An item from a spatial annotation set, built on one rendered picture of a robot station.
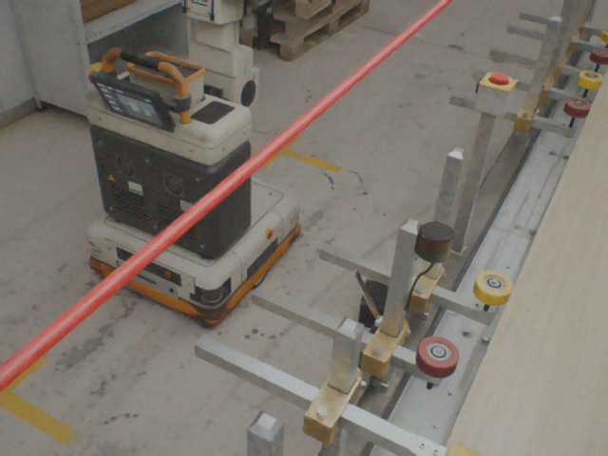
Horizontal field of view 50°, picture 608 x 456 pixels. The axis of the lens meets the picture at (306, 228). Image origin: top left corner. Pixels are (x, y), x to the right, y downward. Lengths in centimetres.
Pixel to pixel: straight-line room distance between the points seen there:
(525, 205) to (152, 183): 127
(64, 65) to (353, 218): 172
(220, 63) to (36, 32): 156
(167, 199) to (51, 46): 161
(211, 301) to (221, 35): 94
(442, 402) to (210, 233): 106
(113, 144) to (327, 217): 114
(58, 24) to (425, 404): 272
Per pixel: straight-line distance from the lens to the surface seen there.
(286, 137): 40
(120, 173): 241
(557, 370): 134
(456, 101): 240
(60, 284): 281
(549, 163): 252
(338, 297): 265
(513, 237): 210
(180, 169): 220
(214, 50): 243
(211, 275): 233
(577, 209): 178
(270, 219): 257
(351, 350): 103
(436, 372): 127
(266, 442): 83
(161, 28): 439
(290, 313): 139
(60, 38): 365
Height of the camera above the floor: 185
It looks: 38 degrees down
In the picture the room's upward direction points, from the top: 4 degrees clockwise
